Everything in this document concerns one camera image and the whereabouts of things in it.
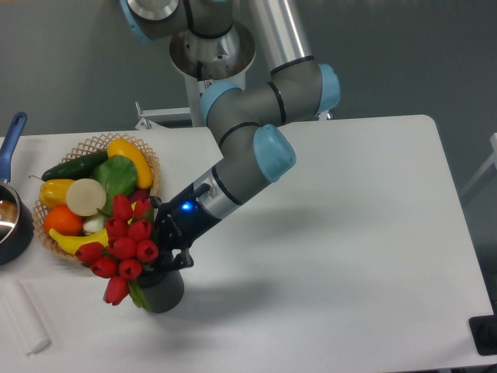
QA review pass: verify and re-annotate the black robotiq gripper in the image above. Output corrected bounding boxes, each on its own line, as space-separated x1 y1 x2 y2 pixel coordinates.
148 183 221 272

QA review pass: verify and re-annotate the red tulip bouquet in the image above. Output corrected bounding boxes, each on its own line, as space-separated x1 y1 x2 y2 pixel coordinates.
75 194 159 311

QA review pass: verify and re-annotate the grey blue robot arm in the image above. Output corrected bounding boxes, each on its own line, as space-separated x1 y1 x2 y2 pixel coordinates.
120 1 340 272

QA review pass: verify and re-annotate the dark grey ribbed vase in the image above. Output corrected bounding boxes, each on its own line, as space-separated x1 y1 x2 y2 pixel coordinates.
137 270 184 314

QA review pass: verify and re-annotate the purple eggplant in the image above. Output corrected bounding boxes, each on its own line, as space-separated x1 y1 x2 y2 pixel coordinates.
128 189 149 204

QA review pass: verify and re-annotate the green leafy vegetable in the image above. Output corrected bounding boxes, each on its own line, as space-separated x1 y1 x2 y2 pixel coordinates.
90 155 137 217

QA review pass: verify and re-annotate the cream round disc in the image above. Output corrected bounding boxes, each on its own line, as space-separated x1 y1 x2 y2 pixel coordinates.
65 179 106 217

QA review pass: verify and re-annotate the yellow squash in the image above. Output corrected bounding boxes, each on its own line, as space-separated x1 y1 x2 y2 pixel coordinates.
107 138 153 189

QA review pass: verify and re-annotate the yellow banana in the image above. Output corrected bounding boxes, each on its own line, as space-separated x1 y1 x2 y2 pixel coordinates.
48 200 140 256

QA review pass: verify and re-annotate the green cucumber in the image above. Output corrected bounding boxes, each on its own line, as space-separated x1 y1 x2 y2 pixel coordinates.
30 152 108 182

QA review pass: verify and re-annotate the orange fruit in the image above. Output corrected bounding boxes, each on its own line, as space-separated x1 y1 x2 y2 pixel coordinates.
43 206 83 236

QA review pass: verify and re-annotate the woven wicker basket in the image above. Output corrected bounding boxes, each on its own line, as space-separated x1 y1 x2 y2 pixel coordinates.
33 133 161 260

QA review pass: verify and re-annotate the yellow bell pepper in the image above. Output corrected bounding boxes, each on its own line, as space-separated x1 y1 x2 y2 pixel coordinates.
39 179 75 209

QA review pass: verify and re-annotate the white folded cloth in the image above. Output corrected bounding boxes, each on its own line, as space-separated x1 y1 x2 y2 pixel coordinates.
3 279 51 355

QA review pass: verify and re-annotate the black device at table edge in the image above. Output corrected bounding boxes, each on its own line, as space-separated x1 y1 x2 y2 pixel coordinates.
468 315 496 356

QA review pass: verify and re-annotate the dark pot with blue handle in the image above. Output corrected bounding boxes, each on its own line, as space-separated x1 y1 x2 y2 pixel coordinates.
1 112 33 266

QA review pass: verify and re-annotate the white frame at right edge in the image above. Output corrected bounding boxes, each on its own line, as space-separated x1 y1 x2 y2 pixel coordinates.
461 133 496 199

